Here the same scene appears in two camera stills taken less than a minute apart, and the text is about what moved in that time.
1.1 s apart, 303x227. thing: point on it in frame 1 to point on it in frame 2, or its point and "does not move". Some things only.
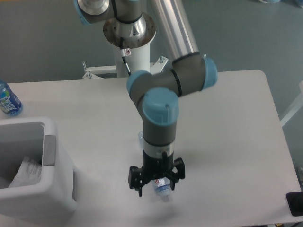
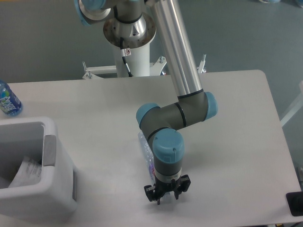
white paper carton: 29,173 does not move
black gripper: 154,168 to 182,183
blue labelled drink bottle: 10,103 does not move
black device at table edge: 295,200 does not move
